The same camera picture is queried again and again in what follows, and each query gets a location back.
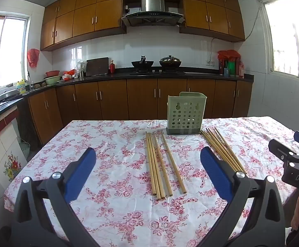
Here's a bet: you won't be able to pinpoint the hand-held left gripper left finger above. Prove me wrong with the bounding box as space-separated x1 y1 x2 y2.
11 147 101 247

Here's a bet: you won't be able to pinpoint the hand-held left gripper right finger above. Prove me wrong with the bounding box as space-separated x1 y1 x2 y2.
198 147 286 247

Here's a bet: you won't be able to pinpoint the green perforated chopstick holder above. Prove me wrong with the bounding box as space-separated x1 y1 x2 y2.
166 92 207 135

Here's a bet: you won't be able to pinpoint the pink floral tablecloth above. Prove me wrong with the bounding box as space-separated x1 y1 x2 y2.
4 116 299 247

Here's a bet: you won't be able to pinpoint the wooden base cabinets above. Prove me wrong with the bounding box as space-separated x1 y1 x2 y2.
27 78 253 144

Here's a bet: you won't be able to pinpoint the green basin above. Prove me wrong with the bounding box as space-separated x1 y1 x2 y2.
44 75 62 85

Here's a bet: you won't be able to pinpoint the black kitchen countertop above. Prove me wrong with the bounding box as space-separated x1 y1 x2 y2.
0 71 254 129

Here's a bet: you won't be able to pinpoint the red and white bags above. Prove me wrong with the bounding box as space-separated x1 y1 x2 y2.
62 69 79 81

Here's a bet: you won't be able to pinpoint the glass jars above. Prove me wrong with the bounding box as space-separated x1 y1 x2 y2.
76 60 87 78

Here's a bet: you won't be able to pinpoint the red bags on bottles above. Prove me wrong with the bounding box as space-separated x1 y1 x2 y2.
218 50 241 61

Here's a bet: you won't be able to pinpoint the metal faucet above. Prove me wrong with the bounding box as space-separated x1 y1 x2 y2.
27 71 35 90

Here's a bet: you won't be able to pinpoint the grey pan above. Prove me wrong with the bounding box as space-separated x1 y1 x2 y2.
0 89 20 104

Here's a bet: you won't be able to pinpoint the dark cutting board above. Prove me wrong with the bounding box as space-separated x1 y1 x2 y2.
86 57 109 76

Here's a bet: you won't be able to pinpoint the gas stove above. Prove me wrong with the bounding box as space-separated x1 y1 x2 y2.
129 68 186 76

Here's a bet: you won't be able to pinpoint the dark pot with lid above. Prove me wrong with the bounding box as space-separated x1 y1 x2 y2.
159 55 182 68

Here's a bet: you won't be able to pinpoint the red plastic bag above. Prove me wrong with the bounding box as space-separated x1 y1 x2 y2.
27 48 40 69

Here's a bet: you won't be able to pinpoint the black wok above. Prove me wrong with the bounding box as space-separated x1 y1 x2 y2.
131 56 154 69

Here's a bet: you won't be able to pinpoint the steel range hood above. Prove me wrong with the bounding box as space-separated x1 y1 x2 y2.
121 0 185 27

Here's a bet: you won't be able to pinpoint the round wire basket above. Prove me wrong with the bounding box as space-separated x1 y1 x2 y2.
20 139 32 158

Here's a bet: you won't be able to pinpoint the window with white frame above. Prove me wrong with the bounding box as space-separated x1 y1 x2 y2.
0 12 31 94
256 0 299 85

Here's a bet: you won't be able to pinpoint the white power cable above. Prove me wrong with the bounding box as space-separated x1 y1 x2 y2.
210 37 217 62

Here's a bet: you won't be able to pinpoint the wooden wall cabinet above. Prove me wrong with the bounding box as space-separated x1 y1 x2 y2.
40 0 127 51
180 0 246 42

